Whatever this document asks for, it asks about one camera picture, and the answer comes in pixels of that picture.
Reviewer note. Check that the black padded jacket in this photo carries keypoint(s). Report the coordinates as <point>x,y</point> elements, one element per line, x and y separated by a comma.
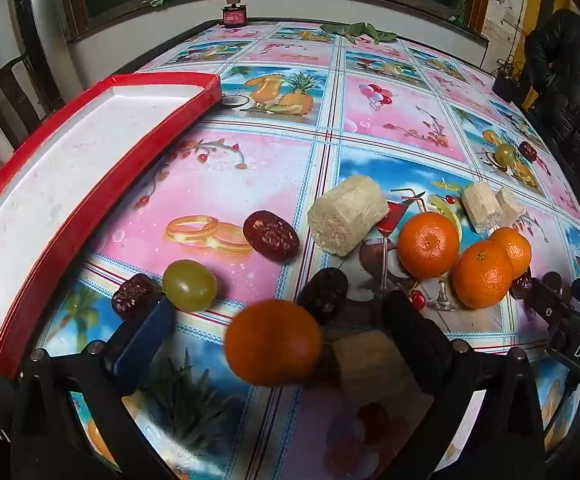
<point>570,75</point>

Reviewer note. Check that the small black box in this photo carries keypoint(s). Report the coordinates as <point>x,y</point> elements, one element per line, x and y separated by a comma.
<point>507,85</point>

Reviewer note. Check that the white standing air conditioner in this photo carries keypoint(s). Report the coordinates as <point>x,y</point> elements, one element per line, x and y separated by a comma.
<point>27,35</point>

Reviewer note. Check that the wooden armchair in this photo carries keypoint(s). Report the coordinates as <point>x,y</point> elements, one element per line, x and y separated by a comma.
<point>15,95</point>

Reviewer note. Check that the dark red jar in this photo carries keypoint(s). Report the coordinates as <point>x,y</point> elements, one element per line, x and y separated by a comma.
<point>234,12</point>

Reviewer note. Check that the orange mandarin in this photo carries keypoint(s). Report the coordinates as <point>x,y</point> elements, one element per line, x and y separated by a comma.
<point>428,245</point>
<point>482,274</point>
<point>517,250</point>
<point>272,342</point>

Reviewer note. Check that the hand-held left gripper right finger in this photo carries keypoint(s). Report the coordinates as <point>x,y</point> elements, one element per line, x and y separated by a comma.
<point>410,340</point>

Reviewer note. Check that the green grape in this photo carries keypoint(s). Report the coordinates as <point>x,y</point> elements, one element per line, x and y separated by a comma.
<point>505,154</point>
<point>190,285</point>

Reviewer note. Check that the dark red jujube date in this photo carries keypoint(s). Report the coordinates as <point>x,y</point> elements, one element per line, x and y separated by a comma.
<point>552,279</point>
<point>325,294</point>
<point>132,296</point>
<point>521,285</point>
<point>271,236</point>
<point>528,151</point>

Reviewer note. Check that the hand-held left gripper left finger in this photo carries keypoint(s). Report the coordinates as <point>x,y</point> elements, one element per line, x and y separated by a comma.
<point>142,345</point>

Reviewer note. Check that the green leaves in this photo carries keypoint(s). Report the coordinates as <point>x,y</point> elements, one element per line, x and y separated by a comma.
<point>360,30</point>

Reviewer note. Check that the large beige puffed rice roll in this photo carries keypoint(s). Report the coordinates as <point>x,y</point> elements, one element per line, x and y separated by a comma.
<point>347,215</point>

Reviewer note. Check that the red-rimmed white tray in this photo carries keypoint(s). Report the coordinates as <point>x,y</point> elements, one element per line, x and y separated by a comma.
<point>70,170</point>

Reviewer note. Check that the printed plastic tablecloth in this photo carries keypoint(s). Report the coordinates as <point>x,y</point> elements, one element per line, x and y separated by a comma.
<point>400,105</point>

